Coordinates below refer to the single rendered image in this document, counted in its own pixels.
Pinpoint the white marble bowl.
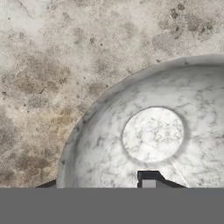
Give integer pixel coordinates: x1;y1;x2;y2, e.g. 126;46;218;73
55;53;224;189

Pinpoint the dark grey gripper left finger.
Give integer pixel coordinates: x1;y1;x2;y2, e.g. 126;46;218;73
35;178;58;189

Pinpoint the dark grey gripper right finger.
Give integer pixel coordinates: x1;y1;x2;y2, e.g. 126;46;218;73
136;170;187;189

